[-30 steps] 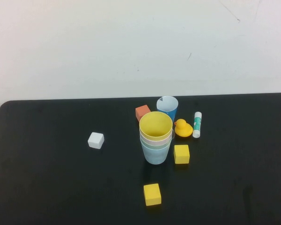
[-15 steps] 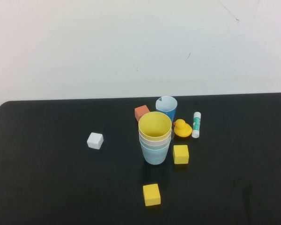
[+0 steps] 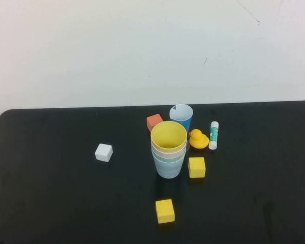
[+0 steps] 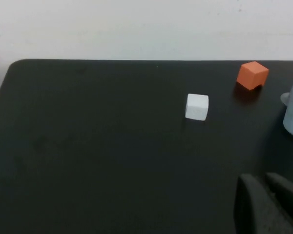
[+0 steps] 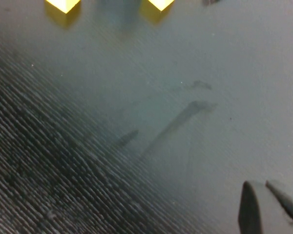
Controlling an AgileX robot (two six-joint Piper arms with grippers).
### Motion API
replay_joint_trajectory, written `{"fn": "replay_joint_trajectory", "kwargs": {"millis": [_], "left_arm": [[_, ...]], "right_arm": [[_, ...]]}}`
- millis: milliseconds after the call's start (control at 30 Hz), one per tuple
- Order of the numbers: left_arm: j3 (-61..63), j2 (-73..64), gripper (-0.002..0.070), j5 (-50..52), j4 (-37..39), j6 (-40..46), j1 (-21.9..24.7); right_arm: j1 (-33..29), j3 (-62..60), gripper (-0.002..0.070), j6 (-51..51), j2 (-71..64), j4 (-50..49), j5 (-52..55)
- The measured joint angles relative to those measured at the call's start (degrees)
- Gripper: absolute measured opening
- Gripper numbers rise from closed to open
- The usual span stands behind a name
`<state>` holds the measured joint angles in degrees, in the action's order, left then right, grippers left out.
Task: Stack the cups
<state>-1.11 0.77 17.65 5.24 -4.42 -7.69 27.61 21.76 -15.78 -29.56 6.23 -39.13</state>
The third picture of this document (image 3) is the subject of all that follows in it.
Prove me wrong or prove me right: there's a yellow foam cube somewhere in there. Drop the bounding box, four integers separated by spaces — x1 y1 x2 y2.
155 199 175 224
188 157 206 178

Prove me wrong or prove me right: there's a yellow rubber duck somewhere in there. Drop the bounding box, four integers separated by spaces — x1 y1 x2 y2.
188 129 209 149

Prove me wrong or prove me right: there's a white green glue stick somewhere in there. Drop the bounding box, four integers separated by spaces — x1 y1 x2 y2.
208 121 220 150

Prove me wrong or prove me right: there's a green plastic cup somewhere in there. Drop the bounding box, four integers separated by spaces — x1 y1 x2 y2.
152 151 186 163

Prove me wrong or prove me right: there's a white foam cube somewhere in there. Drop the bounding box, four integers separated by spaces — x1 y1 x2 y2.
94 143 113 162

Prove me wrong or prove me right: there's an orange foam block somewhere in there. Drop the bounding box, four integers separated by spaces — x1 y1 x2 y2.
146 114 164 133

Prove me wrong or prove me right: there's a yellow plastic cup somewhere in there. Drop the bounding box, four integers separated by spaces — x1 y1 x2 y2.
150 121 188 154

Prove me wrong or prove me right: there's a pink plastic cup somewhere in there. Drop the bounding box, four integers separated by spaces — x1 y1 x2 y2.
151 145 187 158

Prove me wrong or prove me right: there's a blue conical stemmed cup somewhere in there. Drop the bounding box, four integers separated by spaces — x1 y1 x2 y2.
169 104 194 153

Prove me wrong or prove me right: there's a light blue plastic cup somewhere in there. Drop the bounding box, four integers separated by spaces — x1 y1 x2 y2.
154 156 185 180

